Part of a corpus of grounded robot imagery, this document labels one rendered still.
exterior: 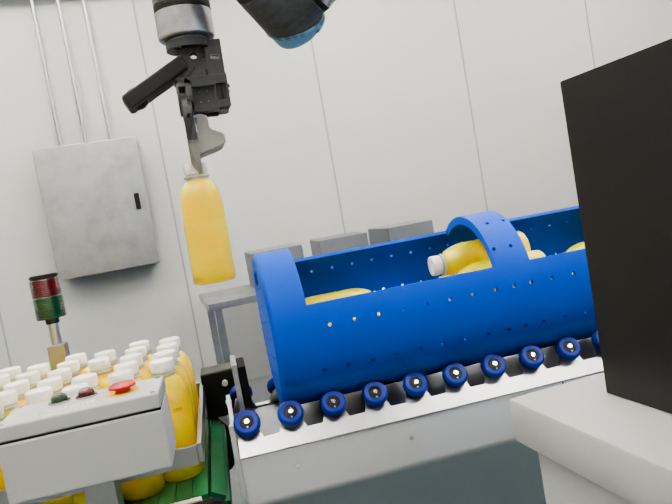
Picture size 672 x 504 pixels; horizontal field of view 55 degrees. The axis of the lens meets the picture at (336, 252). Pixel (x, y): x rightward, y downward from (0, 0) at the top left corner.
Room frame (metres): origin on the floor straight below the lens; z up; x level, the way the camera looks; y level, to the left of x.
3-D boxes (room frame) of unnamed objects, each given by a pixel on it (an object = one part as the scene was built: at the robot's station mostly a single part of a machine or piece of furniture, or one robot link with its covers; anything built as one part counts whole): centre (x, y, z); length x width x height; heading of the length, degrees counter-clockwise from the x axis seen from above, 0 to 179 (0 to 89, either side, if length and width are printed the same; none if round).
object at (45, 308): (1.45, 0.66, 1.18); 0.06 x 0.06 x 0.05
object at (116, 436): (0.85, 0.36, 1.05); 0.20 x 0.10 x 0.10; 101
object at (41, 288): (1.45, 0.66, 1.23); 0.06 x 0.06 x 0.04
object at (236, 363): (1.17, 0.21, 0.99); 0.10 x 0.02 x 0.12; 11
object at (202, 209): (1.07, 0.20, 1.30); 0.07 x 0.07 x 0.19
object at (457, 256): (1.27, -0.28, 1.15); 0.19 x 0.07 x 0.07; 101
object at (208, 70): (1.07, 0.17, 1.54); 0.09 x 0.08 x 0.12; 102
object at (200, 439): (1.16, 0.29, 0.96); 0.40 x 0.01 x 0.03; 11
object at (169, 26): (1.07, 0.18, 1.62); 0.10 x 0.09 x 0.05; 12
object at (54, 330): (1.45, 0.66, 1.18); 0.06 x 0.06 x 0.16
